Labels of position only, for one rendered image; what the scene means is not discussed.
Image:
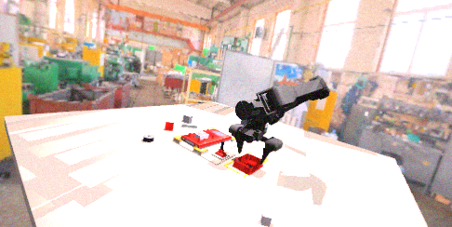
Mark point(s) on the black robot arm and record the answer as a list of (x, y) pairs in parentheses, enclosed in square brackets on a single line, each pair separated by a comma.
[(275, 104)]

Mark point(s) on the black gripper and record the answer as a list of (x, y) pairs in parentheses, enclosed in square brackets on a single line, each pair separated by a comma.
[(271, 144)]

